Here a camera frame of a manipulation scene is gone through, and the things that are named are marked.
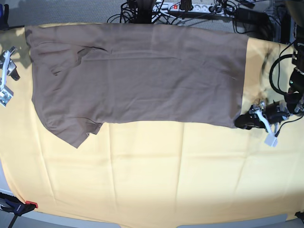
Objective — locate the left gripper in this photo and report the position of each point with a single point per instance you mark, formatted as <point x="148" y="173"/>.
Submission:
<point x="275" y="112"/>

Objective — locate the brown T-shirt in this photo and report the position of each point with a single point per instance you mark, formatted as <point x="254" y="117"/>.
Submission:
<point x="91" y="74"/>

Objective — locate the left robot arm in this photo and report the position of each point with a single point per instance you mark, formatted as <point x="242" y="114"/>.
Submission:
<point x="294" y="97"/>

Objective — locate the black power adapter box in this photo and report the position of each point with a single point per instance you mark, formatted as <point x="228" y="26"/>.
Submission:
<point x="252" y="17"/>

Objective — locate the black corner clamp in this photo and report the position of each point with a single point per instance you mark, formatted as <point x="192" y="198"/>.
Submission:
<point x="300" y="215"/>

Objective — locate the yellow table cloth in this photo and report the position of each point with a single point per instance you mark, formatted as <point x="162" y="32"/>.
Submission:
<point x="146" y="174"/>

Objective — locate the white power strip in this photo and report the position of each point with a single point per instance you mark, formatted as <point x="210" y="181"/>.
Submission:
<point x="188" y="7"/>

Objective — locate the black red table clamp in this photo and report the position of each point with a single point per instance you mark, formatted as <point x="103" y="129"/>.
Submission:
<point x="12" y="204"/>

